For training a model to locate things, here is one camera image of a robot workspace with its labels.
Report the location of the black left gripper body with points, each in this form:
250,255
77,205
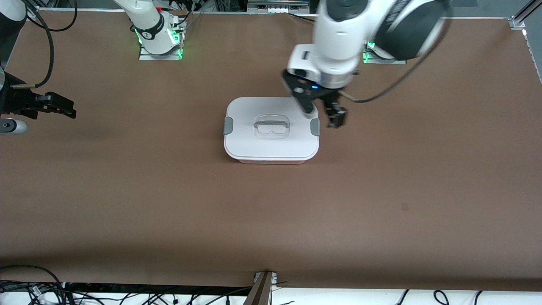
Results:
331,96

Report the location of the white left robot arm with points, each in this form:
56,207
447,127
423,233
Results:
338,38

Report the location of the white box lid grey clips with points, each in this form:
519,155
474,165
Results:
271,144

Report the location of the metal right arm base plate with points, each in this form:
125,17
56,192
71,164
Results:
146,56

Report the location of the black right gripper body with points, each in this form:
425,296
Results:
16,103

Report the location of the aluminium table corner bracket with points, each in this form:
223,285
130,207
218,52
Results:
516,23

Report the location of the pink plastic box base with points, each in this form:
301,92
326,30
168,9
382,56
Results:
271,162

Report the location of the brown post with metal bracket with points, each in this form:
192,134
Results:
260,290

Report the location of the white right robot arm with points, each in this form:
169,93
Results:
152,29

